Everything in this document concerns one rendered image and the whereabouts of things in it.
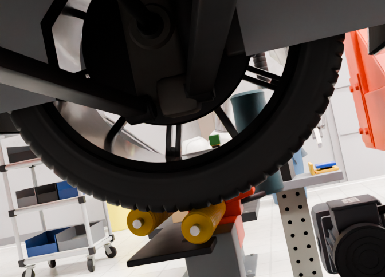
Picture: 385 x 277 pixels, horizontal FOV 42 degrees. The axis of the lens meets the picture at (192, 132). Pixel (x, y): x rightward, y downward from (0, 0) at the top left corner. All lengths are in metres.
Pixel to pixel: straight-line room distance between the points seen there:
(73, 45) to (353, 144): 4.08
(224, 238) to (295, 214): 0.86
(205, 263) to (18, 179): 4.80
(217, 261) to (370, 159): 4.13
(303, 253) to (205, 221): 0.98
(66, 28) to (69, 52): 0.05
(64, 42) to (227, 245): 0.55
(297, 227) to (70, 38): 1.06
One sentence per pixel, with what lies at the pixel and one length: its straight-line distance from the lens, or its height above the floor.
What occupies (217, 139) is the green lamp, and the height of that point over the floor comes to 0.64.
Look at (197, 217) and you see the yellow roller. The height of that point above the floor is 0.51.
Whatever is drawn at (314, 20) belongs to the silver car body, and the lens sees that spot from 0.75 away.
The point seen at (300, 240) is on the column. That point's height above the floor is 0.23.
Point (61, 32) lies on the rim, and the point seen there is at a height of 0.93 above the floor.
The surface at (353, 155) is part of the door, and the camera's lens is 5.01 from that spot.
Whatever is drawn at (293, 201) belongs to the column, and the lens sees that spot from 1.80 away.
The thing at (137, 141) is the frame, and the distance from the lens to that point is 1.18.
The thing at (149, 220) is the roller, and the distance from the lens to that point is 0.98.
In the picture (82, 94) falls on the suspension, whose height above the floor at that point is 0.73.
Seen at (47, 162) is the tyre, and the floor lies 0.66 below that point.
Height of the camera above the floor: 0.63
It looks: 2 degrees up
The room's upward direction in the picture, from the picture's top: 12 degrees counter-clockwise
